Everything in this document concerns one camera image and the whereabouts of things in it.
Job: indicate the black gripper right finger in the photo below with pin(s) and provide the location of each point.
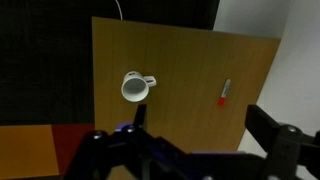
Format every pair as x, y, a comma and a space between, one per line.
262, 127

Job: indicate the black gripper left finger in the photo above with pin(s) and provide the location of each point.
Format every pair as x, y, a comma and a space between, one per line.
140, 115

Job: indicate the red and white marker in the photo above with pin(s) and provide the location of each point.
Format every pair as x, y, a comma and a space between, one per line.
224, 92

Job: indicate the white ceramic mug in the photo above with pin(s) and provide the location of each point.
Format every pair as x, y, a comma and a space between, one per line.
135, 87

